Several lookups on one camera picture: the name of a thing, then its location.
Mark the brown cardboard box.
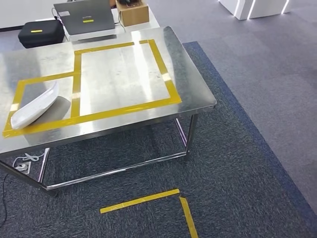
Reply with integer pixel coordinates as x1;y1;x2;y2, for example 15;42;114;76
115;0;150;28

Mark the white lit display plinth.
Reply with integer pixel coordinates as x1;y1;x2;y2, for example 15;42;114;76
218;0;293;21

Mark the yellow floor tape strip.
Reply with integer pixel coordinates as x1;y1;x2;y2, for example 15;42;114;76
179;196;199;238
100;188;180;215

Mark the black floor cable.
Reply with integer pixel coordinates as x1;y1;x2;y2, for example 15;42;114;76
0;174;9;227

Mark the grey laptop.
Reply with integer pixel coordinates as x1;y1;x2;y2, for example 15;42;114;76
53;0;116;36

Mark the silver laptop stand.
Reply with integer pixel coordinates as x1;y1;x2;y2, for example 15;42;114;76
63;28;118;43

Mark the black zipped carry case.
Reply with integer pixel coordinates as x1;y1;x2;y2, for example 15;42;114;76
17;19;66;49

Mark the stainless steel workbench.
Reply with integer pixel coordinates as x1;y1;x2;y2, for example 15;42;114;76
0;26;217;198

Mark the white power strip cable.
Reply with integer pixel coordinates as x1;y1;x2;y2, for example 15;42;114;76
12;151;45;168

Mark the white curved plastic car part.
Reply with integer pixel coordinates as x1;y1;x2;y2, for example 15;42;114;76
10;80;60;130

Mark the white desk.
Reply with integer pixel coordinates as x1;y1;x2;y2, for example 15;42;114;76
35;7;161;43

